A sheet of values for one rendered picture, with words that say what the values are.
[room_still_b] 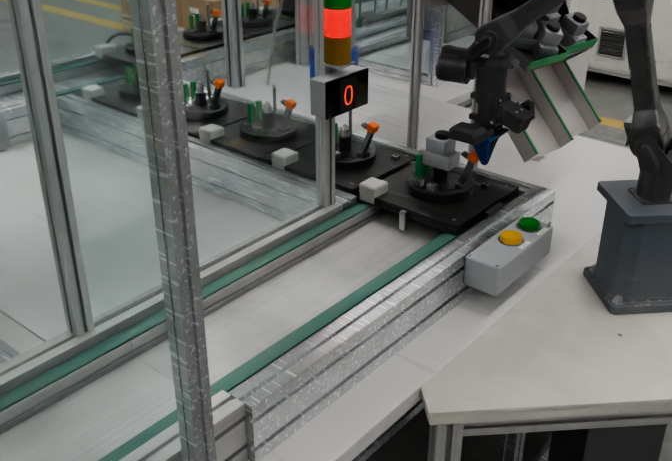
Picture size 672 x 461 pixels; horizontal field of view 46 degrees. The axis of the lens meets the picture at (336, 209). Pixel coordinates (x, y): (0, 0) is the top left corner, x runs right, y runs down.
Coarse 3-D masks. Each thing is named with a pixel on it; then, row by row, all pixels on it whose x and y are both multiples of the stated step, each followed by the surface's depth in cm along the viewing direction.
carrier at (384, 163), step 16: (336, 128) 180; (336, 144) 182; (352, 144) 182; (336, 160) 173; (352, 160) 173; (368, 160) 175; (384, 160) 178; (400, 160) 178; (336, 176) 170; (352, 176) 170; (368, 176) 170; (384, 176) 172; (352, 192) 165
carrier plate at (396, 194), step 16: (400, 176) 170; (480, 176) 170; (400, 192) 163; (480, 192) 163; (496, 192) 163; (512, 192) 164; (384, 208) 160; (400, 208) 158; (416, 208) 157; (432, 208) 157; (448, 208) 157; (464, 208) 157; (480, 208) 157; (432, 224) 154; (448, 224) 151; (464, 224) 152
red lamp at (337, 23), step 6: (324, 12) 141; (330, 12) 139; (336, 12) 139; (342, 12) 139; (348, 12) 140; (324, 18) 141; (330, 18) 140; (336, 18) 140; (342, 18) 140; (348, 18) 141; (324, 24) 142; (330, 24) 140; (336, 24) 140; (342, 24) 140; (348, 24) 141; (324, 30) 142; (330, 30) 141; (336, 30) 141; (342, 30) 141; (348, 30) 142; (330, 36) 141; (336, 36) 141; (342, 36) 141; (348, 36) 142
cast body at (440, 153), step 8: (432, 136) 160; (440, 136) 158; (448, 136) 159; (432, 144) 159; (440, 144) 158; (448, 144) 158; (424, 152) 161; (432, 152) 160; (440, 152) 159; (448, 152) 159; (456, 152) 161; (424, 160) 162; (432, 160) 161; (440, 160) 159; (448, 160) 158; (456, 160) 160; (440, 168) 160; (448, 168) 159
